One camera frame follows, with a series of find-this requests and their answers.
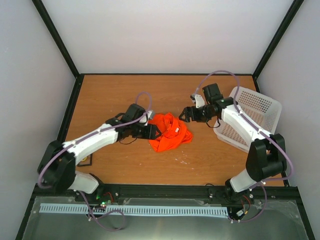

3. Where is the black enclosure frame post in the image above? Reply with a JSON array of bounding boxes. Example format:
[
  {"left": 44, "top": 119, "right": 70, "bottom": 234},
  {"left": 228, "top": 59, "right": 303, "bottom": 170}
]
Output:
[
  {"left": 32, "top": 0, "right": 80, "bottom": 79},
  {"left": 252, "top": 0, "right": 304, "bottom": 81}
]

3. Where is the light blue slotted cable duct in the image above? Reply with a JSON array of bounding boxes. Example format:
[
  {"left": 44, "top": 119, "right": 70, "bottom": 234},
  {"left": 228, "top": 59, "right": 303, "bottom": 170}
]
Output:
[{"left": 38, "top": 203, "right": 228, "bottom": 218}]

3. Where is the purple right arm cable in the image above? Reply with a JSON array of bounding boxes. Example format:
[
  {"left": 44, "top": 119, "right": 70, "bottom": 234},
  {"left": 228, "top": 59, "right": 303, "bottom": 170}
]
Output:
[{"left": 195, "top": 70, "right": 294, "bottom": 223}]

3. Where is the black enclosure frame post right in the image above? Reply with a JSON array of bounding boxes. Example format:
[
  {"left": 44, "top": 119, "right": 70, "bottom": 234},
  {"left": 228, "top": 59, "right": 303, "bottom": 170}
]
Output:
[{"left": 252, "top": 0, "right": 304, "bottom": 81}]

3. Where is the white perforated plastic basket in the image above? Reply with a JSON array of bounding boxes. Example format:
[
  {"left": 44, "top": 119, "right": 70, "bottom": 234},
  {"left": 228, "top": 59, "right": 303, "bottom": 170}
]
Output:
[{"left": 213, "top": 87, "right": 282, "bottom": 153}]

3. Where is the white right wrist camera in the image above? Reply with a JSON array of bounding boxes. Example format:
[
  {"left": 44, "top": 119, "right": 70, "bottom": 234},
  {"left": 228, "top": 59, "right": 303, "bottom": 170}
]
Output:
[{"left": 190, "top": 94, "right": 205, "bottom": 109}]

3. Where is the black square brooch holder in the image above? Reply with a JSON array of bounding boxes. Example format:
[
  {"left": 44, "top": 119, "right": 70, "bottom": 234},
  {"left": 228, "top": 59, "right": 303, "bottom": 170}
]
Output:
[{"left": 77, "top": 154, "right": 93, "bottom": 167}]

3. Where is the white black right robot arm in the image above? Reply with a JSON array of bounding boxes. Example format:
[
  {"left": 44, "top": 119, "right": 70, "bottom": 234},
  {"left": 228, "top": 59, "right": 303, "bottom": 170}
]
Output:
[{"left": 178, "top": 83, "right": 289, "bottom": 202}]

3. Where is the black enclosure frame post left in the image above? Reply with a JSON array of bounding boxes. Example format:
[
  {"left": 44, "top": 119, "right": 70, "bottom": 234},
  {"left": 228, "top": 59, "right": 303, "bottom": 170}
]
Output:
[{"left": 32, "top": 0, "right": 80, "bottom": 79}]

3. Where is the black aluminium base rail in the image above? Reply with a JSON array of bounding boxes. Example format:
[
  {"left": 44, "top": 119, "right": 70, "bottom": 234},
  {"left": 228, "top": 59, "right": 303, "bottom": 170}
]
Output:
[{"left": 32, "top": 183, "right": 301, "bottom": 205}]

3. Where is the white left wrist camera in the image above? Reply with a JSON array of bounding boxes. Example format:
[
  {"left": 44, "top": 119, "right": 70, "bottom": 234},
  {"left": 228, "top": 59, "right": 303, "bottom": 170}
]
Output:
[{"left": 139, "top": 110, "right": 155, "bottom": 126}]

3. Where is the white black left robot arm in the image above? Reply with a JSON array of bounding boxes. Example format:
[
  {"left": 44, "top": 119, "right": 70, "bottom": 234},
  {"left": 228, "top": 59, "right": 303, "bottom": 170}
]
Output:
[{"left": 37, "top": 103, "right": 162, "bottom": 202}]

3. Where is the orange t-shirt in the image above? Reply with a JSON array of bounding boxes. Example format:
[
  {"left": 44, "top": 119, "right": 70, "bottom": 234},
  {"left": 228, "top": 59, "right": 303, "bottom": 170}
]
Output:
[{"left": 148, "top": 112, "right": 194, "bottom": 153}]

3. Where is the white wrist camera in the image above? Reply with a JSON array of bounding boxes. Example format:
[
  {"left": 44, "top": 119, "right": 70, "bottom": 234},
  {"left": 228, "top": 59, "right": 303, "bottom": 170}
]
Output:
[
  {"left": 190, "top": 94, "right": 205, "bottom": 109},
  {"left": 139, "top": 110, "right": 155, "bottom": 126}
]

